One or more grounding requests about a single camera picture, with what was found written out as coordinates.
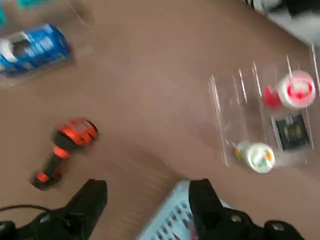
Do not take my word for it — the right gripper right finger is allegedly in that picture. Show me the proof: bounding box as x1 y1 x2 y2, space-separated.
188 178 304 240

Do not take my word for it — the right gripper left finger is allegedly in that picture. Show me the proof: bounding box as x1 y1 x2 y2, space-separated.
0 178 109 240

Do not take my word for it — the orange black barcode scanner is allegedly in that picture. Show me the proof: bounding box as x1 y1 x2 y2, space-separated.
31 117 100 192

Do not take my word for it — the light blue shopping basket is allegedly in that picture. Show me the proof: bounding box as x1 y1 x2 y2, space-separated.
136 179 242 240

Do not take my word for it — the green-lidded white cup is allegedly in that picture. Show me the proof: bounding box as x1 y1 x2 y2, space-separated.
233 140 276 174

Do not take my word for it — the small black box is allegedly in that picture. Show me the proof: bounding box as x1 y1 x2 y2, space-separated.
271 113 315 152

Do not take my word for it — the red-lidded white cup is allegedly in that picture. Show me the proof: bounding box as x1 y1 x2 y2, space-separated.
262 70 316 110

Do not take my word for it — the blue Oreo box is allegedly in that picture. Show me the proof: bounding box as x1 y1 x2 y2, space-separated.
0 22 73 78

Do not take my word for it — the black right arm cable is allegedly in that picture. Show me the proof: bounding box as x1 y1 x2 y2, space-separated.
0 203 50 216

